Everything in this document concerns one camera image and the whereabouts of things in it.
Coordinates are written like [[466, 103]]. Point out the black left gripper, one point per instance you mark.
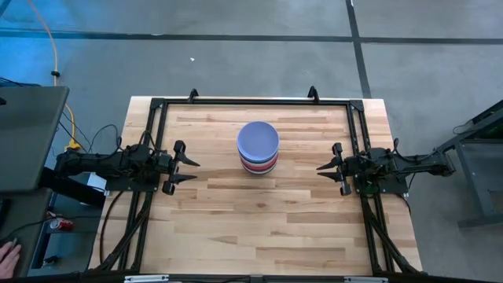
[[164, 165]]

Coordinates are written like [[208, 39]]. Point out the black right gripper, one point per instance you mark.
[[355, 167]]

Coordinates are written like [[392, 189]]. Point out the orange-red bowl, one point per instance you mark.
[[258, 169]]

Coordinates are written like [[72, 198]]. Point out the crimson bowl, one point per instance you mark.
[[258, 165]]

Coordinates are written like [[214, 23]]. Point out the blue bowl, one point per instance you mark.
[[258, 161]]

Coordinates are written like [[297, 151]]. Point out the lavender bowl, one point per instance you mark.
[[258, 140]]

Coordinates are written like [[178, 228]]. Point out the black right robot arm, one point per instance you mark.
[[412, 167]]

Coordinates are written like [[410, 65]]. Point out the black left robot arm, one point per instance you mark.
[[90, 163]]

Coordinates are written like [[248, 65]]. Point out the white paper sheet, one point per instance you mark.
[[96, 182]]

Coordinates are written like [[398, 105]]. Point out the yellow power plug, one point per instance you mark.
[[73, 146]]

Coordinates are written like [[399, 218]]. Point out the red drink can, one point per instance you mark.
[[62, 225]]

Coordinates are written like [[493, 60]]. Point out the black metal cart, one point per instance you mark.
[[470, 177]]

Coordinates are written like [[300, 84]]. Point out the grey laptop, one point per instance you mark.
[[27, 137]]

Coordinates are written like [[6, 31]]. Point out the dark grey desk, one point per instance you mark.
[[23, 220]]

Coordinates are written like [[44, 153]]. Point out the person's hand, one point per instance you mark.
[[8, 261]]

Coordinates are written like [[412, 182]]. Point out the black frame clamp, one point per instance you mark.
[[193, 96], [313, 94]]

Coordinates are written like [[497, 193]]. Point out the black aluminium table frame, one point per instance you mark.
[[255, 101]]

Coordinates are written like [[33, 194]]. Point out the silver aluminium bracket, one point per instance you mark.
[[365, 280], [145, 278]]

